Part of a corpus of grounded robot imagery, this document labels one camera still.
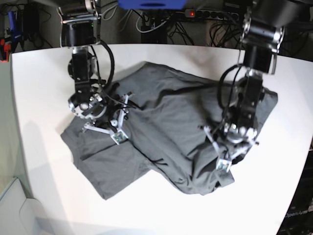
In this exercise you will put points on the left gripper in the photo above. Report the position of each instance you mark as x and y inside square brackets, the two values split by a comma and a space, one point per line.
[229, 153]

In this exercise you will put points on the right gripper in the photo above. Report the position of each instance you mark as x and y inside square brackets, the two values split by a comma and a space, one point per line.
[104, 113]

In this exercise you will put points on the dark grey t-shirt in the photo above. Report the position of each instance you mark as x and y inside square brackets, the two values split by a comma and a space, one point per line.
[164, 133]

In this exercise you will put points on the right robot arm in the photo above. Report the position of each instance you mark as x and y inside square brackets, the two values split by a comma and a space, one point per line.
[91, 101]

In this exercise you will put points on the blue box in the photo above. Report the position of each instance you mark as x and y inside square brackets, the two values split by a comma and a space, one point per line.
[152, 4]

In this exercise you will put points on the black power strip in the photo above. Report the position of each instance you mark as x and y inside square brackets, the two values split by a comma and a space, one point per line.
[210, 15]

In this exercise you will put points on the red clamp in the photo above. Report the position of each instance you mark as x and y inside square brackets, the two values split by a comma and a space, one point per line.
[5, 49]

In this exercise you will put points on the grey chair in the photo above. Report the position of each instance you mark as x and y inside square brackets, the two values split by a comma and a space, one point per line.
[20, 215]

